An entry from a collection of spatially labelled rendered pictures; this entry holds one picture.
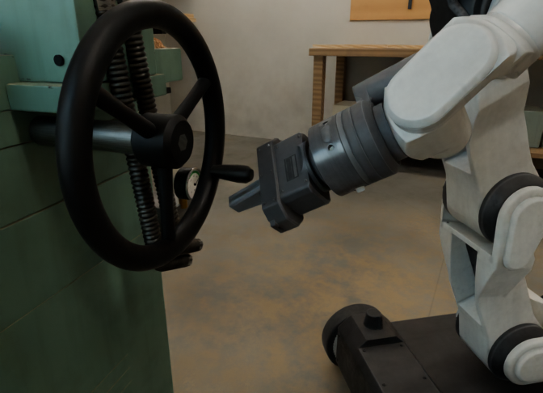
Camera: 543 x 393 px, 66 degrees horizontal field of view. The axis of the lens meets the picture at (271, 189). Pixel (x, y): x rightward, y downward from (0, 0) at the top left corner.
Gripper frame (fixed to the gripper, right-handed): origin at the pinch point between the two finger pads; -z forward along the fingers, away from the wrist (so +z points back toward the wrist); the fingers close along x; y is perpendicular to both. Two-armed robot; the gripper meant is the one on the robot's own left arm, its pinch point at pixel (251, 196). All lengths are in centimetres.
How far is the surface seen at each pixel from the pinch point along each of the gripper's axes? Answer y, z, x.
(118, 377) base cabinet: -13.3, -39.9, -13.3
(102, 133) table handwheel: 16.7, -8.2, 4.0
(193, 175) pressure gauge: -9.2, -19.0, 17.6
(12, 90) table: 24.5, -14.3, 8.5
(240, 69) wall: -181, -126, 287
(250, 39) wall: -167, -103, 297
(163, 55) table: 4.3, -13.8, 34.3
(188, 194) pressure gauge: -9.3, -20.2, 13.8
